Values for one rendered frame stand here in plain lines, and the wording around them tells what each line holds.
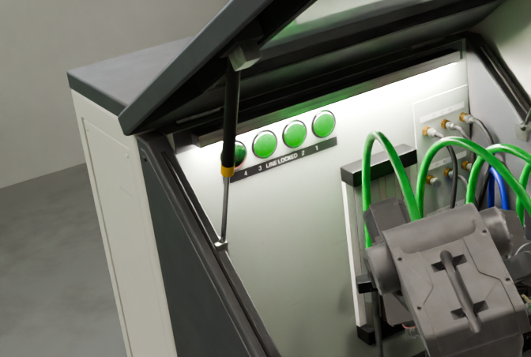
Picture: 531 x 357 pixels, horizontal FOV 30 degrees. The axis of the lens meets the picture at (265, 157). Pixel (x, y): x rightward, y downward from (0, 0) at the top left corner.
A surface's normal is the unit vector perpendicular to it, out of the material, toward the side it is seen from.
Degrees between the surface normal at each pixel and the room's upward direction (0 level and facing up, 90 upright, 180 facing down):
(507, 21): 90
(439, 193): 90
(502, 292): 24
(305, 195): 90
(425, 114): 90
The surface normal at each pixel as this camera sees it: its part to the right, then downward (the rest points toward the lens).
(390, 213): -0.19, -0.49
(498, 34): -0.85, 0.30
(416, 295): -0.25, -0.67
